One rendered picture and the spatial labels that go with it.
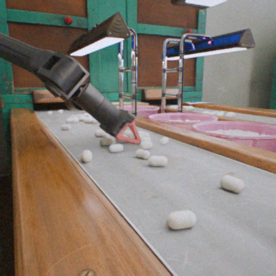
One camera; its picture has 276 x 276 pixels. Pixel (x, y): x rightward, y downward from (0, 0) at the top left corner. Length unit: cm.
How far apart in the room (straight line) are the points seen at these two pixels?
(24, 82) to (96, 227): 137
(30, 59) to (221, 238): 53
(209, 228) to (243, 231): 4
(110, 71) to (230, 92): 216
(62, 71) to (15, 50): 15
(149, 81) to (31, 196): 153
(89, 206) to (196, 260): 12
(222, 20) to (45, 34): 234
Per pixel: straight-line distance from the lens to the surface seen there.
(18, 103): 158
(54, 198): 33
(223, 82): 345
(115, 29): 86
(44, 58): 63
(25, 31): 161
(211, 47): 129
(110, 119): 62
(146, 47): 181
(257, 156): 54
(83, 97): 59
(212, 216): 34
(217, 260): 27
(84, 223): 27
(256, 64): 389
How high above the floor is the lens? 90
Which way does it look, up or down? 12 degrees down
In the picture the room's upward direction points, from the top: straight up
